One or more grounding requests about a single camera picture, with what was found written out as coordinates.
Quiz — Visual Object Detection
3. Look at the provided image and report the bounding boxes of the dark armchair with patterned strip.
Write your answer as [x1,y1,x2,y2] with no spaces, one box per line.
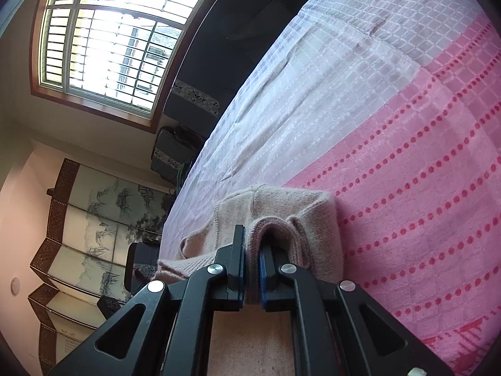
[150,125,206,184]

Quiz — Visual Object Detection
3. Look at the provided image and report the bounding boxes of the beige knit sweater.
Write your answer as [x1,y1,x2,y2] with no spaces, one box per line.
[157,185,346,376]

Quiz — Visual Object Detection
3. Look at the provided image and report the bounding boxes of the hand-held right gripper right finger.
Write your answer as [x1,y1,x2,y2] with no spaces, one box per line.
[258,243,457,376]

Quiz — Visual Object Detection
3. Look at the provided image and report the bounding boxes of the pink and white checkered blanket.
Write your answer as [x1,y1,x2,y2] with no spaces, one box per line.
[158,0,501,376]

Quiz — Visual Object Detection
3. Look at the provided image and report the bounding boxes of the barred window with wooden frame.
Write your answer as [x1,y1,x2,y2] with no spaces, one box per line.
[30,0,244,133]

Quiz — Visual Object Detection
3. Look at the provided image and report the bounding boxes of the painted folding screen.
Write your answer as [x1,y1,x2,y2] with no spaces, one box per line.
[27,158,178,376]

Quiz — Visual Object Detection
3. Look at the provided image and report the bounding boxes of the dark chair with cushion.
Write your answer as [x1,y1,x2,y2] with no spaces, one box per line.
[97,238,162,315]

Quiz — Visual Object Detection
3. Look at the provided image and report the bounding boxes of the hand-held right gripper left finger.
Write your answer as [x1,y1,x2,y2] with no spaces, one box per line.
[47,225,247,376]

